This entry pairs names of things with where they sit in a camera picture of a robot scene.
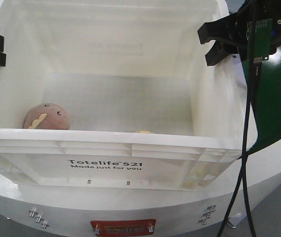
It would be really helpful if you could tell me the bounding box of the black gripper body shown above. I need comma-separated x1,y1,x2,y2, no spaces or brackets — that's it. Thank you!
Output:
236,0,281,61

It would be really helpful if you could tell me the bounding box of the pink round plush toy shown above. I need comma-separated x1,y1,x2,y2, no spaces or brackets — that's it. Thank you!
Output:
23,103,70,130

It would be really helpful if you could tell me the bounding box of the white plastic tote box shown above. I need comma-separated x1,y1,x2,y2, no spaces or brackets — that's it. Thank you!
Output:
0,0,259,192

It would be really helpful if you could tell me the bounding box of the yellow round plush toy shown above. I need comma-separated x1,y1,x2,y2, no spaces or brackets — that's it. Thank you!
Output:
135,130,153,134

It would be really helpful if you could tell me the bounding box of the green circuit board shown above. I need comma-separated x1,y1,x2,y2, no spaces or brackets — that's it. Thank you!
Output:
247,19,273,63

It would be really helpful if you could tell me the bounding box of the white outer conveyor rim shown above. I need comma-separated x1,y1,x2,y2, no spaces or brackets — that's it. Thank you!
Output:
0,120,281,237

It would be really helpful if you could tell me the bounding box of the red warning label plate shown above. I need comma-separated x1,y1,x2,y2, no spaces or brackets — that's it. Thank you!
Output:
90,219,156,237

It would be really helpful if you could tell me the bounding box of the black cable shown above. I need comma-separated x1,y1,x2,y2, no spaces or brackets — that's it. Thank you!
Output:
242,61,263,237
216,0,257,237

